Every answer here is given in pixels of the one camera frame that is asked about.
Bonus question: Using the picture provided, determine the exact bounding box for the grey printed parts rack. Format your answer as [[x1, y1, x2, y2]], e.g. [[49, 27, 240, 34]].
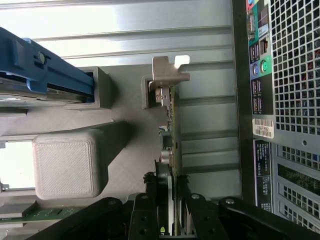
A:
[[0, 66, 181, 240]]

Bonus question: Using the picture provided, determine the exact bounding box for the green RAM stick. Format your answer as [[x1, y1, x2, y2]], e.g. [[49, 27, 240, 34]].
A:
[[0, 206, 84, 223]]

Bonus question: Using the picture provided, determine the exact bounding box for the open grey PC case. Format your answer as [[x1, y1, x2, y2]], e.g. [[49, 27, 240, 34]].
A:
[[231, 0, 320, 240]]

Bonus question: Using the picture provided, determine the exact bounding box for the hard disk in blue carrier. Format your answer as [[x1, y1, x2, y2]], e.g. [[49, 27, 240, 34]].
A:
[[0, 26, 95, 105]]

